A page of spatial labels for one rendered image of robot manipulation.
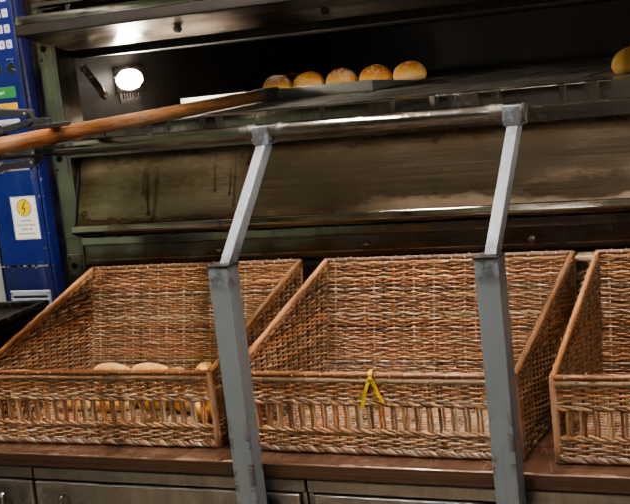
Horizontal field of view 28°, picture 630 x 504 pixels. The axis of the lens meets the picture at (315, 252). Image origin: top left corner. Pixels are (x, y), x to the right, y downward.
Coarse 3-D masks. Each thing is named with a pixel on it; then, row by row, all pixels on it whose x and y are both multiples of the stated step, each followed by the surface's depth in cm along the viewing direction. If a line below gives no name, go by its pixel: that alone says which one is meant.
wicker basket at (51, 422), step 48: (96, 288) 295; (144, 288) 290; (192, 288) 285; (288, 288) 269; (48, 336) 279; (96, 336) 294; (144, 336) 289; (192, 336) 284; (0, 384) 255; (48, 384) 250; (96, 384) 246; (144, 384) 241; (192, 384) 237; (0, 432) 257; (48, 432) 252; (96, 432) 248; (144, 432) 243; (192, 432) 239
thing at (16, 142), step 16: (224, 96) 299; (240, 96) 305; (256, 96) 312; (144, 112) 264; (160, 112) 269; (176, 112) 275; (192, 112) 282; (48, 128) 233; (64, 128) 236; (80, 128) 241; (96, 128) 246; (112, 128) 251; (0, 144) 218; (16, 144) 222; (32, 144) 227; (48, 144) 233
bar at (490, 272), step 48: (96, 144) 248; (144, 144) 244; (192, 144) 240; (240, 240) 222; (240, 288) 220; (480, 288) 198; (240, 336) 219; (240, 384) 219; (240, 432) 221; (240, 480) 223
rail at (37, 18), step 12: (144, 0) 265; (156, 0) 263; (168, 0) 262; (180, 0) 261; (192, 0) 260; (204, 0) 259; (60, 12) 274; (72, 12) 272; (84, 12) 271; (96, 12) 270; (108, 12) 268; (24, 24) 278
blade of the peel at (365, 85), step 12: (324, 84) 319; (336, 84) 318; (348, 84) 317; (360, 84) 315; (372, 84) 314; (384, 84) 322; (396, 84) 331; (204, 96) 333; (216, 96) 331; (288, 96) 323; (300, 96) 322; (312, 96) 321
